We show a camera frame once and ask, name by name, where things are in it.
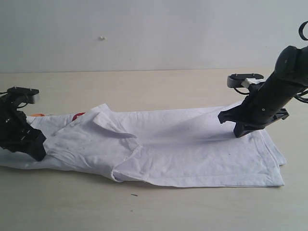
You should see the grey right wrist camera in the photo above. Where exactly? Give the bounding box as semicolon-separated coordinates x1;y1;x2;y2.
227;73;265;88

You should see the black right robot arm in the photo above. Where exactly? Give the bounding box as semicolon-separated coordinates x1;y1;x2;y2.
218;46;308;138

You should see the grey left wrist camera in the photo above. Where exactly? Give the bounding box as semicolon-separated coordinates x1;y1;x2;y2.
6;87;39;106

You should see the white t-shirt with red patch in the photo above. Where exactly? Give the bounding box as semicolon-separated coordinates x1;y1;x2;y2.
0;104;286;188

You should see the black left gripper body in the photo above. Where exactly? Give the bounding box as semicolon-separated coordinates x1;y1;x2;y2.
0;93;27;153

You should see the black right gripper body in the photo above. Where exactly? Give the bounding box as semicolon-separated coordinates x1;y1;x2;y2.
237;84;289;128

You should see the black cable loop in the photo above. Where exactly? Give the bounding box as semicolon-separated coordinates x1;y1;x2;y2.
298;20;308;41

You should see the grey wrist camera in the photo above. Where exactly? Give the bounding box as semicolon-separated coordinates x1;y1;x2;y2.
227;73;265;88
6;87;39;106

